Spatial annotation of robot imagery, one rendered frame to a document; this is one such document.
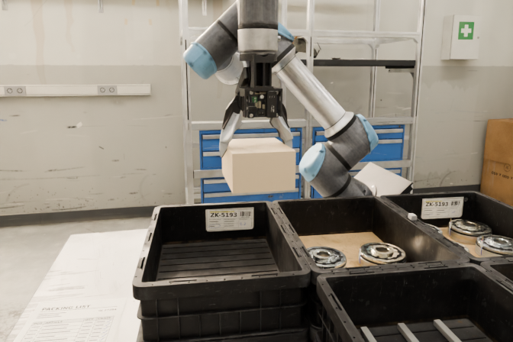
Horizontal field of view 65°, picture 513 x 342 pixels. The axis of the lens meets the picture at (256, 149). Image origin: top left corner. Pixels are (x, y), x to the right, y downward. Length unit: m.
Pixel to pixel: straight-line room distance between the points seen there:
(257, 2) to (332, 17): 3.09
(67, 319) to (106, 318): 0.09
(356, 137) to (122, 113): 2.58
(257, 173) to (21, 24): 3.13
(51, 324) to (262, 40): 0.78
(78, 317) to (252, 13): 0.79
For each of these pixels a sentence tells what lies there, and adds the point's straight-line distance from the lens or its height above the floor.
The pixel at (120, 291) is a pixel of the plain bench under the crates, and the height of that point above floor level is 0.70.
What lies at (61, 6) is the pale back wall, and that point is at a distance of 3.64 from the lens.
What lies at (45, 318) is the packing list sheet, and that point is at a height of 0.70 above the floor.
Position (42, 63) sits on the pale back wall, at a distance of 3.65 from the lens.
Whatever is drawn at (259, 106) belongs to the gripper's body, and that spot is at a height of 1.20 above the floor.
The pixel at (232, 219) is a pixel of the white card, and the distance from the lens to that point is 1.06.
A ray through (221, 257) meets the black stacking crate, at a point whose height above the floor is 0.83.
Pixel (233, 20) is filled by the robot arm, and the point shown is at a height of 1.37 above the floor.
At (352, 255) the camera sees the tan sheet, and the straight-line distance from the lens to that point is 1.03.
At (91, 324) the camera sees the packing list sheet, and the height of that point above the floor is 0.70.
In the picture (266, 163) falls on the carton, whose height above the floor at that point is 1.10.
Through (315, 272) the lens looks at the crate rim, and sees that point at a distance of 0.72.
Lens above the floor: 1.27
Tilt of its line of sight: 11 degrees down
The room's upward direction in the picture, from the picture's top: straight up
